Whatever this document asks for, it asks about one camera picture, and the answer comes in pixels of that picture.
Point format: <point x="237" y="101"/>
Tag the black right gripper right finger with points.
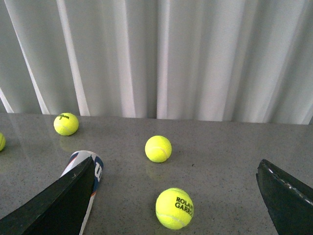
<point x="288" y="200"/>

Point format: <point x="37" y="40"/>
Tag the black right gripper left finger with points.
<point x="58" y="210"/>

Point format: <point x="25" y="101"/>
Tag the clear Wilson tennis ball can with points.
<point x="77" y="158"/>

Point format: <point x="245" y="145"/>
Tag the Wilson tennis ball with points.
<point x="66" y="124"/>

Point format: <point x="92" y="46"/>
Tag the Head Team tennis ball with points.
<point x="2" y="141"/>

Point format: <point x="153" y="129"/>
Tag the Roland Garros tennis ball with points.
<point x="174" y="208"/>

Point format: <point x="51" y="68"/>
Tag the plain yellow tennis ball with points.
<point x="158" y="149"/>

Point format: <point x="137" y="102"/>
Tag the white pleated curtain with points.
<point x="216" y="60"/>

